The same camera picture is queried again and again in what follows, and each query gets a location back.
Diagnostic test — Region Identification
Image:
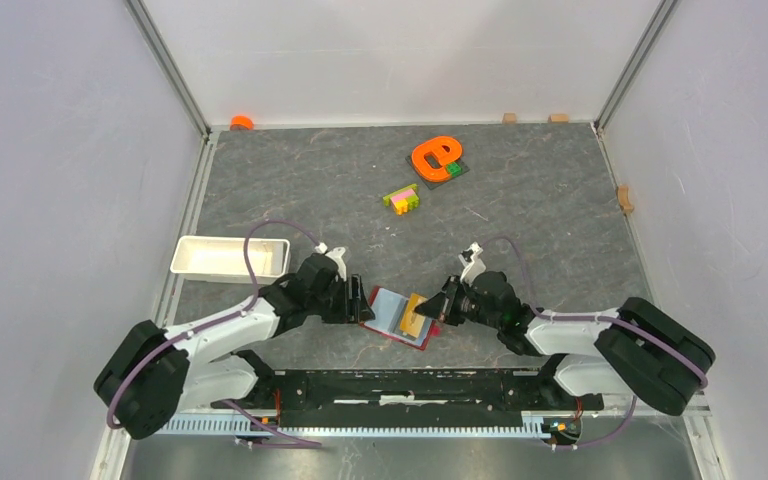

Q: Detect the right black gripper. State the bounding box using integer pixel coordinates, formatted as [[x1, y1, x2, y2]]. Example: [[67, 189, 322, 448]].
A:
[[414, 275, 502, 331]]

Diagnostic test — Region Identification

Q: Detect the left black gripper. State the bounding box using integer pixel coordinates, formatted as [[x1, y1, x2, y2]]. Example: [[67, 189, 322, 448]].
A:
[[307, 273, 375, 323]]

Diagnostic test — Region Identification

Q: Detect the red card holder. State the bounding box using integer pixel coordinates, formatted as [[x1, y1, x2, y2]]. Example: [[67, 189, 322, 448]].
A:
[[360, 286, 440, 350]]

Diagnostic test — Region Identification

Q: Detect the yellow credit card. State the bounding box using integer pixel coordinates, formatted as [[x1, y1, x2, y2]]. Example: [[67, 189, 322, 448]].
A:
[[396, 293, 426, 339]]

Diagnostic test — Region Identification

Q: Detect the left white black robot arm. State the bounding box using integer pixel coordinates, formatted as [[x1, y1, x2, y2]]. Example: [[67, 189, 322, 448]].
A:
[[93, 248, 375, 440]]

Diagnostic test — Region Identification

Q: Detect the colourful toy brick stack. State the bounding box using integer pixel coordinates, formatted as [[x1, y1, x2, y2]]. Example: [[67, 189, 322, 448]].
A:
[[382, 184, 420, 215]]

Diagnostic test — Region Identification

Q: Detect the green toy brick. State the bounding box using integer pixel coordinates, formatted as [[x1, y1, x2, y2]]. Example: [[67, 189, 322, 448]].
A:
[[446, 163, 462, 177]]

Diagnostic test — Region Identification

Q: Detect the orange e-shaped block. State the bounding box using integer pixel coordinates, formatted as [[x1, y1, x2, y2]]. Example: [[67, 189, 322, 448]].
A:
[[408, 136, 463, 187]]

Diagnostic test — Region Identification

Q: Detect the white plastic tray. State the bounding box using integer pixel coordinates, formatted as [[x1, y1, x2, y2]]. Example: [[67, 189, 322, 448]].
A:
[[169, 235, 291, 284]]

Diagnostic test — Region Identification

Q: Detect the curved wooden piece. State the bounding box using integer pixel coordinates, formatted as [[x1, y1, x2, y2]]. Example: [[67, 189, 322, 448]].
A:
[[616, 185, 635, 215]]

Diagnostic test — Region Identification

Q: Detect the orange round cap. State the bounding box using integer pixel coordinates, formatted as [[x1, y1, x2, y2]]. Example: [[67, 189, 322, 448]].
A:
[[229, 115, 254, 131]]

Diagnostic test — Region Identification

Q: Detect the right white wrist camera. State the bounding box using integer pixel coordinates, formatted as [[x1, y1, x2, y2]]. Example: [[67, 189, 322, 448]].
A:
[[458, 242, 486, 285]]

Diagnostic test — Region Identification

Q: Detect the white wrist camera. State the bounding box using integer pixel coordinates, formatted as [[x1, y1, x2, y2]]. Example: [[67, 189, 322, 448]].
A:
[[314, 242, 348, 280], [458, 242, 486, 285]]

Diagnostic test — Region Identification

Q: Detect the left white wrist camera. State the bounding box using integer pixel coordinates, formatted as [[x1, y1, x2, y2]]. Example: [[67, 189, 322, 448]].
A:
[[314, 242, 348, 280]]

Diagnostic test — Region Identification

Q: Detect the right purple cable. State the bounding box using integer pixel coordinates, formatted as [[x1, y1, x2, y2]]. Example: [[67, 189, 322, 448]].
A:
[[476, 235, 710, 452]]

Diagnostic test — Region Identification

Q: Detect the dark square base plate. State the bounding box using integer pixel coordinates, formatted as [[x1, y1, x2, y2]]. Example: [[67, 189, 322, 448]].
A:
[[405, 155, 470, 190]]

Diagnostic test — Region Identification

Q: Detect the grey cable duct comb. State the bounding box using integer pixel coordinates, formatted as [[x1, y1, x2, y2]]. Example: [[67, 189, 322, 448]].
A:
[[156, 412, 550, 440]]

